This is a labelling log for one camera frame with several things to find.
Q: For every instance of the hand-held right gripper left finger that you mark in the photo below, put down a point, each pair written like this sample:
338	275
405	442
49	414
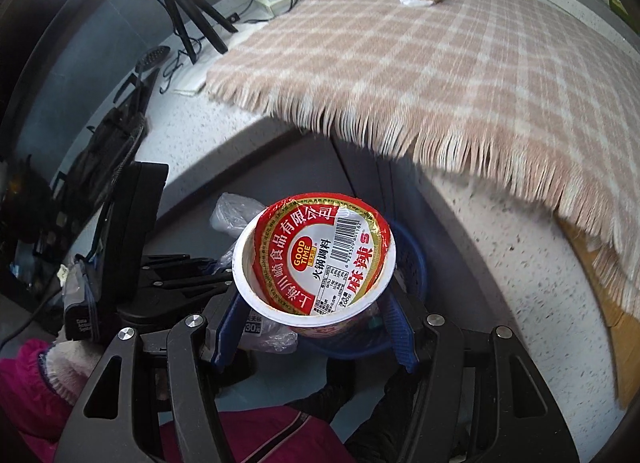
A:
227	325

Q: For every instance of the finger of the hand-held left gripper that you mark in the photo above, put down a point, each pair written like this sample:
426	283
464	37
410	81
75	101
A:
175	300
180	265

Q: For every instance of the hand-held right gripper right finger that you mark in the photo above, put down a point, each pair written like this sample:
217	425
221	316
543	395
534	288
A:
400	335

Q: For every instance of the blue plastic basket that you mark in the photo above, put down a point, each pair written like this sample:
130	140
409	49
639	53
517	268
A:
412	268

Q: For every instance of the clear plastic bag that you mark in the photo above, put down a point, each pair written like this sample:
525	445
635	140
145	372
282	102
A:
235	215

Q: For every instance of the red lidded sauce cup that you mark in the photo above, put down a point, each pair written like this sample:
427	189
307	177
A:
310	263

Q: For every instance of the person's left forearm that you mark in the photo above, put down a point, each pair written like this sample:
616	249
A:
35	383

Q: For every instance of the black bag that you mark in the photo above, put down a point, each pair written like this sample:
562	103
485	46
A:
105	163

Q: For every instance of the pink jacket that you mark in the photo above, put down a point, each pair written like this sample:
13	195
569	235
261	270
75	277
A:
250	435

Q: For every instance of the white paper sheet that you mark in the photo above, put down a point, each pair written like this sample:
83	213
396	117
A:
191	85

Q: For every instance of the black slotted ladle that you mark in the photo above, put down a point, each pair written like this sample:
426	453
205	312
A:
152	58

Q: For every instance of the beige checked fringed tablecloth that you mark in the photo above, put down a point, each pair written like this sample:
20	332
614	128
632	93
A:
450	93

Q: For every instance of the green box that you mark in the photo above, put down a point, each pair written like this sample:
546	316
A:
618	0

